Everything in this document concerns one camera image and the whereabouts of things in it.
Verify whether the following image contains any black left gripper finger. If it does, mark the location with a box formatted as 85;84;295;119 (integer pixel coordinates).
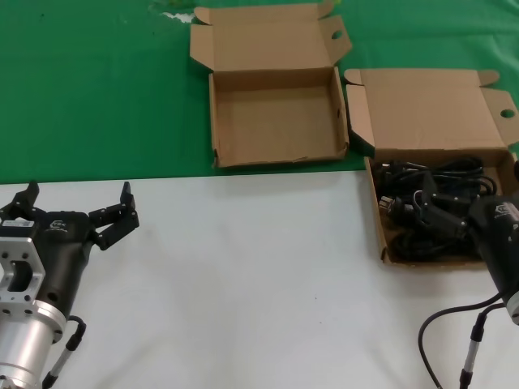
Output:
87;181;141;252
0;181;45;222

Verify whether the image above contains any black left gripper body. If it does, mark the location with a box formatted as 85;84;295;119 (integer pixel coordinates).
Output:
31;209;97;318

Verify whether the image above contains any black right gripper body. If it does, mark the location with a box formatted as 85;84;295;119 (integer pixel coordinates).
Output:
465;194;519;303

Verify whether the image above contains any torn-edged open cardboard box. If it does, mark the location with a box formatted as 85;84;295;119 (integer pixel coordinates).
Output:
189;0;353;169

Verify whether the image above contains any green table cloth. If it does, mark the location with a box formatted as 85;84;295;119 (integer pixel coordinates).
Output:
0;0;519;186

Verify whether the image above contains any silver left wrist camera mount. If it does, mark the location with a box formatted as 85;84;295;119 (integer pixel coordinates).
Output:
0;218;49;305

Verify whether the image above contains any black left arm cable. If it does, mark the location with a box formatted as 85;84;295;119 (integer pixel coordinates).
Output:
40;314;88;389

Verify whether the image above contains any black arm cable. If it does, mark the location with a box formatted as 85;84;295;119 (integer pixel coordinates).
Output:
418;294;513;389
40;314;88;389

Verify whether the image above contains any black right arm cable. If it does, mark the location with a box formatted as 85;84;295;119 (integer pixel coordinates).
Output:
418;294;513;389

